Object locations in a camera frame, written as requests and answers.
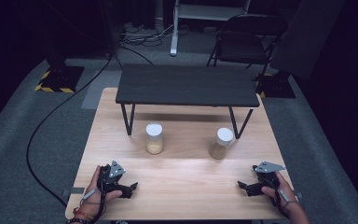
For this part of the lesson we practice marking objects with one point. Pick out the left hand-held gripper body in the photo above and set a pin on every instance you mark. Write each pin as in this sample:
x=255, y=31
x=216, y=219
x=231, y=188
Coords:
x=113, y=179

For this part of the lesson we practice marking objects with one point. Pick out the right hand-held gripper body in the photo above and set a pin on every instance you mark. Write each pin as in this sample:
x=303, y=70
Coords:
x=267, y=179

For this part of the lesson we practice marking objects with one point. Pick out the white-lidded jar of yellow powder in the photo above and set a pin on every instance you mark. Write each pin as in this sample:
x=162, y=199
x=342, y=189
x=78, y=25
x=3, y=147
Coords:
x=221, y=144
x=154, y=140

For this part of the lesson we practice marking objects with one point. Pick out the black raised shelf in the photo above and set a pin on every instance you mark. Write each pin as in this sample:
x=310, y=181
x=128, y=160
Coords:
x=186, y=84

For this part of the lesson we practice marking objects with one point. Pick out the person's right hand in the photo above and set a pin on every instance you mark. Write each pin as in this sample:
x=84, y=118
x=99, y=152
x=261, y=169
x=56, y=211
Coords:
x=287, y=196

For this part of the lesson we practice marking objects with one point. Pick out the person's left hand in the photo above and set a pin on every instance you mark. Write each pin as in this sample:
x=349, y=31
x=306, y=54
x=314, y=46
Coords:
x=94, y=200

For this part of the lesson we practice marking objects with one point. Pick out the grey tape strip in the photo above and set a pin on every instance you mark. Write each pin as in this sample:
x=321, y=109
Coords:
x=78, y=190

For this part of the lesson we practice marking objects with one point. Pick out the grey floor mat piece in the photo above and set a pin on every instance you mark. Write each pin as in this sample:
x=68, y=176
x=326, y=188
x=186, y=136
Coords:
x=101, y=90

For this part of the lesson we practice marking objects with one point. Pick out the black base with hazard tape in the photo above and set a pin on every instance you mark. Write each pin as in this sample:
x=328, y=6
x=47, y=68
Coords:
x=278, y=87
x=62, y=79

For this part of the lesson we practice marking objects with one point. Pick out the black folding chair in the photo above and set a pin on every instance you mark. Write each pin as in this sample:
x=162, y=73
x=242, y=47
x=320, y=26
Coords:
x=245, y=40

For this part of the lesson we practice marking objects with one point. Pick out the grey panel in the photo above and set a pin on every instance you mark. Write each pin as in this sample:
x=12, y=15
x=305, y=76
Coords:
x=304, y=37

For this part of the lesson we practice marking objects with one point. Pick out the white metal stand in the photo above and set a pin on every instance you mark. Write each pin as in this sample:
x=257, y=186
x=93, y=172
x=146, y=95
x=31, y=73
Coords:
x=174, y=37

